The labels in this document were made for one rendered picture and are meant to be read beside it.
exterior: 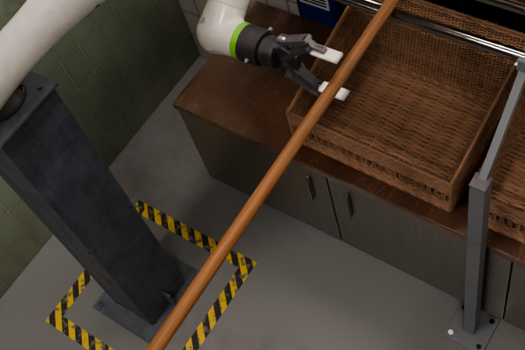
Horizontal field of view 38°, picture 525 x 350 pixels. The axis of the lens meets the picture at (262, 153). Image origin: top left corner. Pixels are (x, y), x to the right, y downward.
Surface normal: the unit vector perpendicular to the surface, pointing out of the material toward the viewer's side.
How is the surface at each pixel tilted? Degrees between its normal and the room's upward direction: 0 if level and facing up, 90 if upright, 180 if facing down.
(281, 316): 0
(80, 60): 90
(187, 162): 0
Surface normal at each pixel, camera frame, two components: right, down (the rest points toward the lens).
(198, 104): -0.20, -0.55
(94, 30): 0.81, 0.37
